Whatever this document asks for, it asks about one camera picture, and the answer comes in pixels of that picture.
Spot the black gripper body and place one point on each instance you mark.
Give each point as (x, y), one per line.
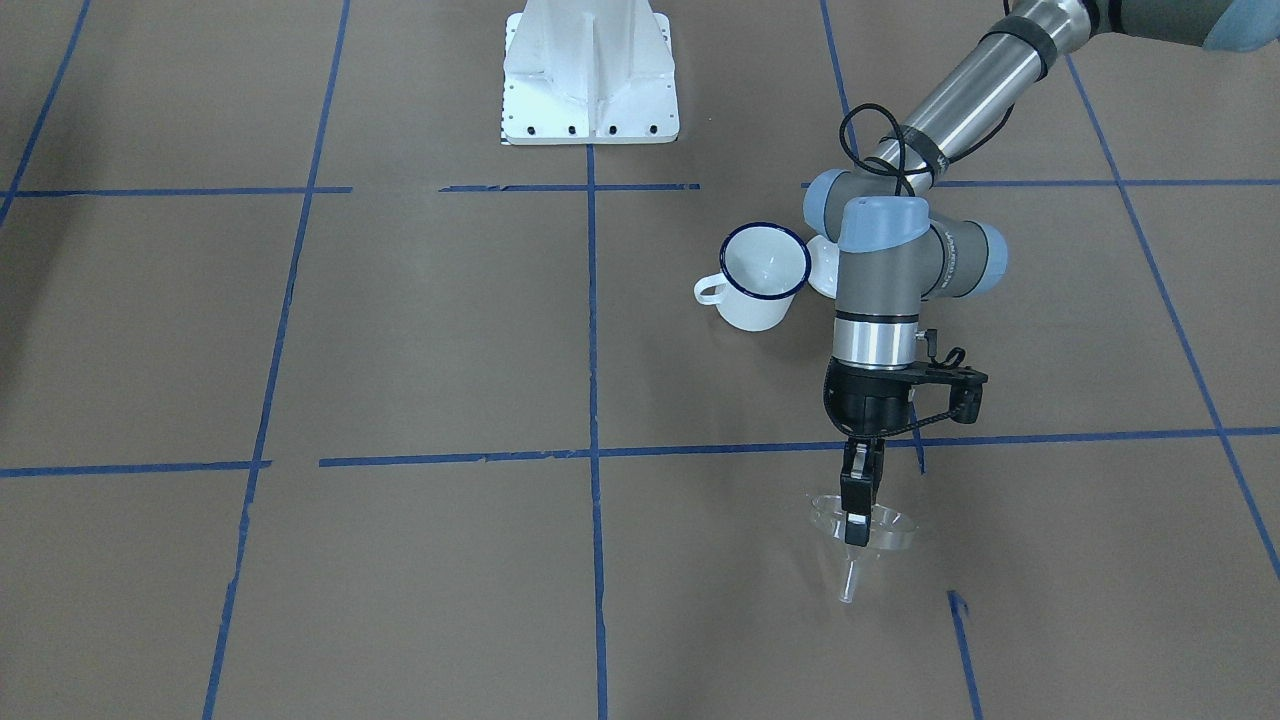
(866, 408)

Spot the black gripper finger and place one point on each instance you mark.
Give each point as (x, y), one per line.
(857, 529)
(861, 475)

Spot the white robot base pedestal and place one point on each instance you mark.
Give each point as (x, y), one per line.
(579, 72)

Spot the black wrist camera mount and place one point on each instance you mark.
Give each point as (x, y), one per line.
(965, 391)

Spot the white enamel mug blue rim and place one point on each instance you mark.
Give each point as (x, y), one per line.
(762, 267)

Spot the clear glass funnel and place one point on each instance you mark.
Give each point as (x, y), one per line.
(852, 569)

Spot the white enamel lid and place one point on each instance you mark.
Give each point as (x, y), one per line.
(823, 277)

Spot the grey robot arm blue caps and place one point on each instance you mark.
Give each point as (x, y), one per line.
(895, 253)

